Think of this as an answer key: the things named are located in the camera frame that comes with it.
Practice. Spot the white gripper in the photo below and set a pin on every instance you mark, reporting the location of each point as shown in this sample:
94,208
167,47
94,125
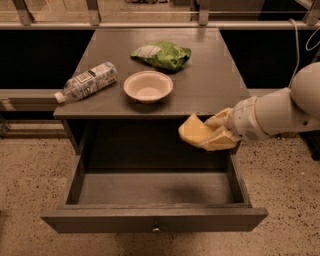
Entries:
244,119

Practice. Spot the yellow sponge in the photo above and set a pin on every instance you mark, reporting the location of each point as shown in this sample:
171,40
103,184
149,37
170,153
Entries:
194,131

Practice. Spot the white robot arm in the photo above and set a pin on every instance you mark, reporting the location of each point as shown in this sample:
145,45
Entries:
292,109

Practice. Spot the open grey top drawer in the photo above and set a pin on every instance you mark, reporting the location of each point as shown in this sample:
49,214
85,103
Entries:
188,199

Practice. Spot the grey wooden cabinet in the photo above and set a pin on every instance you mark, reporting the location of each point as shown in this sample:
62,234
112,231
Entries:
133,123

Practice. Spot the white paper bowl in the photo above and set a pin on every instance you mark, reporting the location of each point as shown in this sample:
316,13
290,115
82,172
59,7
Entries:
148,86

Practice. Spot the green chip bag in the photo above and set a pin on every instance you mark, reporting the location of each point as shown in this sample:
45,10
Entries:
163,54

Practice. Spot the clear plastic water bottle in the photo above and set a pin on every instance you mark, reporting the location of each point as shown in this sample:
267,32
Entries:
87,83

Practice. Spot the metal window railing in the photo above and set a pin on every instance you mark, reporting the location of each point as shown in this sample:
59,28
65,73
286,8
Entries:
97,14

